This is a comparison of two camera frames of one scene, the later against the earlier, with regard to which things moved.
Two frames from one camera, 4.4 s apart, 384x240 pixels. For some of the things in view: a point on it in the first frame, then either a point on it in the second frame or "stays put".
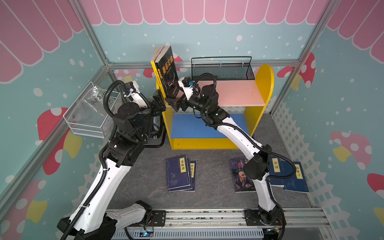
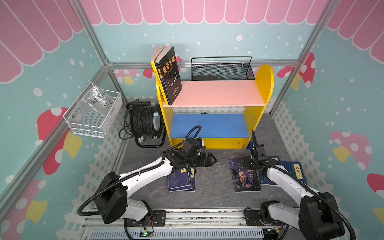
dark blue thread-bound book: [177, 172] stays put
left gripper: [158, 106] to [209, 155]
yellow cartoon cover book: [156, 55] stays put
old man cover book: [241, 182] stays put
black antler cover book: [168, 71] stays put
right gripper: [178, 103] to [248, 158]
